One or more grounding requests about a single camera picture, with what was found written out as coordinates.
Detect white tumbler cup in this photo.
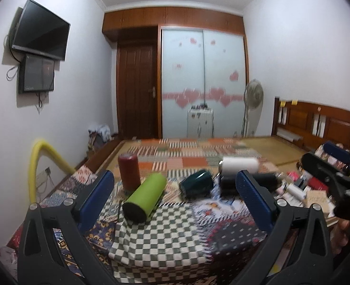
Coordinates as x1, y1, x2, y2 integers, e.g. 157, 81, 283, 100
219, 156, 259, 177

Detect clothes pile in corner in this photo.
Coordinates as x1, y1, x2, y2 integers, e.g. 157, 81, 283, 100
88, 124, 112, 152

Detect patchwork quilt cloth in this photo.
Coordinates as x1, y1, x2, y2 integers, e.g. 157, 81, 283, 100
38, 176, 267, 284

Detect wall power socket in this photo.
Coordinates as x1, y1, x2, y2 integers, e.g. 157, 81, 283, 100
36, 167, 51, 188

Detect striped patchwork bed cover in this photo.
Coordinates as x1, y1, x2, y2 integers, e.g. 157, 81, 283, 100
101, 138, 277, 180

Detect dark green mug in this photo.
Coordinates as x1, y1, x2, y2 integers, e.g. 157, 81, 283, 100
179, 169, 214, 198

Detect wooden bed headboard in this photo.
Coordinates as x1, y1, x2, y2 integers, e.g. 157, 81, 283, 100
272, 97, 350, 151

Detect brown cardboard box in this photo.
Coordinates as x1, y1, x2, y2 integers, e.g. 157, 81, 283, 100
304, 190, 330, 218

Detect black wall television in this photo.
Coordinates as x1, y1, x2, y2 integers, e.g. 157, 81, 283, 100
11, 0, 71, 61

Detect white small cabinet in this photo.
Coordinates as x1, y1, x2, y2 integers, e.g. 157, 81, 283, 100
187, 104, 214, 139

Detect small wall monitor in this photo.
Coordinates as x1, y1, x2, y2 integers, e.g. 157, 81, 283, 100
18, 55, 55, 94

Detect yellow foam tube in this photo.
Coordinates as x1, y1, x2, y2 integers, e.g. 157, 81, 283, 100
27, 138, 76, 203

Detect green tumbler cup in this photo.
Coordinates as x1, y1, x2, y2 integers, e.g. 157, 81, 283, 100
122, 172, 167, 223

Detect brown wooden door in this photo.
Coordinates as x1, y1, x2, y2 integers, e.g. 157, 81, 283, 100
116, 41, 158, 139

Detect red tumbler cup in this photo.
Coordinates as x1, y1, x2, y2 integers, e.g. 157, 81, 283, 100
118, 152, 141, 193

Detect person right hand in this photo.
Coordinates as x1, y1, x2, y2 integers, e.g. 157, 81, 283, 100
330, 219, 350, 255

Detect white standing fan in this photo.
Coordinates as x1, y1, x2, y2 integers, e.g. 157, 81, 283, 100
241, 79, 264, 137

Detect sliding wardrobe with hearts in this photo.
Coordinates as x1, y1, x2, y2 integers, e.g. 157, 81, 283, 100
102, 6, 248, 138

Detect black tumbler bottle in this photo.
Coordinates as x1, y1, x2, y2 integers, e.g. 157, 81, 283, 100
218, 172, 283, 198

